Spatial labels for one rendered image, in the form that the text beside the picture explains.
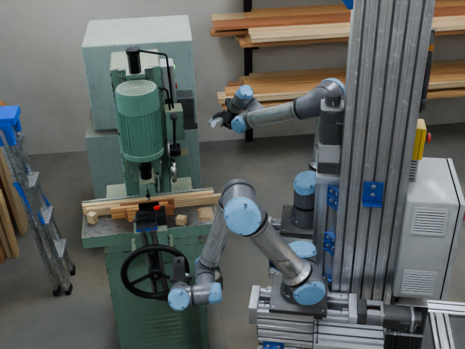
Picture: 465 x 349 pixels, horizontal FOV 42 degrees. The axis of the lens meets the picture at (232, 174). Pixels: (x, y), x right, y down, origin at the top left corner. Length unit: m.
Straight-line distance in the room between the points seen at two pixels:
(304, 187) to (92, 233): 0.95
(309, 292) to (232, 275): 1.63
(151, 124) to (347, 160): 0.82
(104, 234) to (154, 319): 0.55
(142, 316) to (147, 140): 0.91
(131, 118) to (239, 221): 0.76
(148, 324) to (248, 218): 1.22
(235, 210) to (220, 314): 1.66
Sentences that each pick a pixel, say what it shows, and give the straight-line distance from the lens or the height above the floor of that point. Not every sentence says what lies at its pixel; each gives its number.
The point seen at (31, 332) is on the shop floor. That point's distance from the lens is 3.70.
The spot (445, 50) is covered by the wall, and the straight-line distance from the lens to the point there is 5.45.
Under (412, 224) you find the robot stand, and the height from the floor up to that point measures 1.13.
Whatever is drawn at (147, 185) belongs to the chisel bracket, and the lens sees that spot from 2.72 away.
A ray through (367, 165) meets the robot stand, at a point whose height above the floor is 1.35.
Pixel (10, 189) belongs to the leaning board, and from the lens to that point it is 4.24.
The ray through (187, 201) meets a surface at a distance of 2.83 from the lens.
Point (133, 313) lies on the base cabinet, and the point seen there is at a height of 0.43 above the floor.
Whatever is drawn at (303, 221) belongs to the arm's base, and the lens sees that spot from 2.81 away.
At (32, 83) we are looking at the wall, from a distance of 5.10.
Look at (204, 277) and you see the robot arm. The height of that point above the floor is 1.00.
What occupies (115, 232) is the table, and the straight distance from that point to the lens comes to 2.74.
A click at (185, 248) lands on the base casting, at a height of 0.78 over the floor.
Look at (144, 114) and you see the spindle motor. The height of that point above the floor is 1.42.
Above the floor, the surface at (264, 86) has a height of 0.63.
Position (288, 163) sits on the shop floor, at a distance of 4.93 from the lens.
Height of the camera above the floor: 2.51
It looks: 32 degrees down
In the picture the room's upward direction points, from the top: 2 degrees counter-clockwise
